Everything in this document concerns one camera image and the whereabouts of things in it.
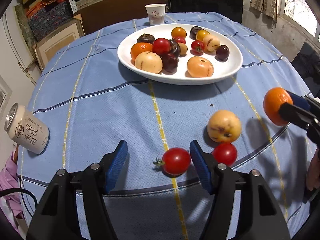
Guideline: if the black screen panel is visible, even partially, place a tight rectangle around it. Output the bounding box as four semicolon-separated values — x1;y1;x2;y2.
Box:
168;0;244;24

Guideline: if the green stone panel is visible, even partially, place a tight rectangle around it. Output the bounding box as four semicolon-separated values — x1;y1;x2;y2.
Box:
14;4;38;52

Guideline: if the blue striped tablecloth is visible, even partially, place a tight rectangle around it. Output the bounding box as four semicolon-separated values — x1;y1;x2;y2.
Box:
17;11;315;240

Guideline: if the brick pattern curtain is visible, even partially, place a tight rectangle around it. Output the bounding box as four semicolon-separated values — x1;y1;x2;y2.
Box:
250;0;282;28

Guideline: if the pink cloth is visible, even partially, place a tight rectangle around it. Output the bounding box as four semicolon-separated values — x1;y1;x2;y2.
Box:
0;152;25;230

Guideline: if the white paper cup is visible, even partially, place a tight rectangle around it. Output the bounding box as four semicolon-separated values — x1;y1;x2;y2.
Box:
145;4;167;26

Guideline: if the white framed dark window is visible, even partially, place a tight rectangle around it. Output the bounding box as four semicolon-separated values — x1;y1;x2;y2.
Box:
0;75;13;115

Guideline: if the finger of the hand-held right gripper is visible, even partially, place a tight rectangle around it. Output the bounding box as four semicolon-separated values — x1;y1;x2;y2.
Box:
286;91;320;114
278;102;320;146

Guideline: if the bright frosted window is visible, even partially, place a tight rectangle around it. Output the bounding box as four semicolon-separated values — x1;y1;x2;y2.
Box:
281;0;320;43

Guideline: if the black cable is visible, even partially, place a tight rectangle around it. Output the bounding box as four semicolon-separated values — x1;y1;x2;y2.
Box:
0;189;38;218

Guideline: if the white oval plate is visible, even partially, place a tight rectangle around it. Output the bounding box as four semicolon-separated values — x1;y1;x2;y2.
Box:
117;23;243;85

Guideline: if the yellow cherry tomato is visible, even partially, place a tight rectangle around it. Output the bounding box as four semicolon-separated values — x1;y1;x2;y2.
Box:
171;27;187;39
196;30;210;42

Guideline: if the white drink can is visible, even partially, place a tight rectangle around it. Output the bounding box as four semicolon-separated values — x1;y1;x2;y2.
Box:
4;102;50;155

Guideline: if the brown wooden board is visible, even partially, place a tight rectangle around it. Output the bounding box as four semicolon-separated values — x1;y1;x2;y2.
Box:
72;0;169;35

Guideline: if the framed wooden panel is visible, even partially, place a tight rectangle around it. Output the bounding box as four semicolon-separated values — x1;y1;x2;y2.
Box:
34;17;85;67

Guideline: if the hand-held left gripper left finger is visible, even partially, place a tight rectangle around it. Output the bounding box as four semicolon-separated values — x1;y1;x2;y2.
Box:
26;139;129;240

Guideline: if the stack of blue patterned boxes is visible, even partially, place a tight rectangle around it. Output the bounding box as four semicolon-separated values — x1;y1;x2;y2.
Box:
26;0;75;42

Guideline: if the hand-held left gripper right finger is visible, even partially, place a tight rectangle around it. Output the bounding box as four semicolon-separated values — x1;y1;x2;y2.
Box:
189;139;291;240

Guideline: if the dark cherry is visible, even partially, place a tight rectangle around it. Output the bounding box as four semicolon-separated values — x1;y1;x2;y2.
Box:
161;53;179;72
216;45;230;61

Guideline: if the black jacket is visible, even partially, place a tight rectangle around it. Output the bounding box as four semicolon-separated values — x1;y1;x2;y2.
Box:
291;42;320;95

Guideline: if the person's right hand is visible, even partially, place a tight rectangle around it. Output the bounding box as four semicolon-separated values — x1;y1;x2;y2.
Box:
305;146;320;193

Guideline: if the pale orange round fruit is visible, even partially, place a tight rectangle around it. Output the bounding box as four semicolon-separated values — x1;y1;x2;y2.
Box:
187;56;214;78

